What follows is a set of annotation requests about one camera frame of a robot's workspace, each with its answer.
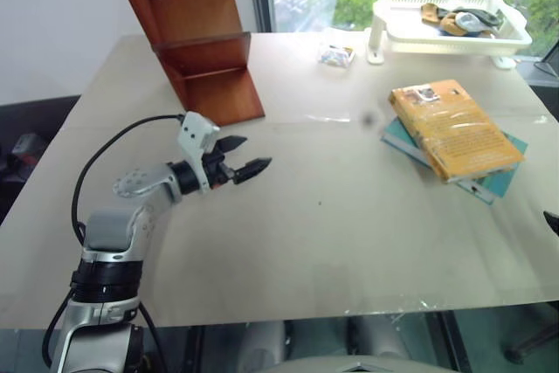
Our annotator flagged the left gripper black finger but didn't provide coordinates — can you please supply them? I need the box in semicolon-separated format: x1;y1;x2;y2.
216;135;248;154
232;156;273;186

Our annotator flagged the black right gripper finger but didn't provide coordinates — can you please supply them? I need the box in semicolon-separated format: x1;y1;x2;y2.
542;210;559;235

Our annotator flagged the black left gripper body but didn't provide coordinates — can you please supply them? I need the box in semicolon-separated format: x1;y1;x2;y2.
202;144;239;191

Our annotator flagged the teal book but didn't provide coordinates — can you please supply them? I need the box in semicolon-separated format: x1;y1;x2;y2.
380;116;529;206

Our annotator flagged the wooden shelf unit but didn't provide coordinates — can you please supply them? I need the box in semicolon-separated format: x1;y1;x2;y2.
106;0;266;128

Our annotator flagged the orange hardcover book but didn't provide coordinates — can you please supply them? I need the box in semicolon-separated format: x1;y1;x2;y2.
388;79;527;184

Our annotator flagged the black chair base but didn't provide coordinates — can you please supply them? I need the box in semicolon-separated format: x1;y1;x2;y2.
501;309;559;366

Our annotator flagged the clear bag of colourful bits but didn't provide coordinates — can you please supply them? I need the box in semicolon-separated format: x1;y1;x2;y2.
316;42;356;70

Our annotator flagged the grey rounded shape under table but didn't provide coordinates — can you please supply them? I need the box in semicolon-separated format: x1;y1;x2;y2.
347;314;412;360
238;320;294;366

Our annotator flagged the red and black device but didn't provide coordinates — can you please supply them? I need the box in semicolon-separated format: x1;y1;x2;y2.
10;131;50;169

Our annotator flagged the white plastic basket rack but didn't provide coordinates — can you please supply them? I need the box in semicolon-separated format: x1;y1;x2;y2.
364;0;534;70

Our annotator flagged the dark green sock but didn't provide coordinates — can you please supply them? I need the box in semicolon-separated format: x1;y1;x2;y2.
452;6;507;29

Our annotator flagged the grey white sock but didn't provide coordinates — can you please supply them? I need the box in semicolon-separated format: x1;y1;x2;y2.
454;11;494;34

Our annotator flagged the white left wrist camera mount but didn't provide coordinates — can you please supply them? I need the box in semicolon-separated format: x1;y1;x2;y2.
176;111;222;194

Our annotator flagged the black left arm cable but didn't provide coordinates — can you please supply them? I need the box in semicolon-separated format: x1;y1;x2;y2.
41;114;187;370

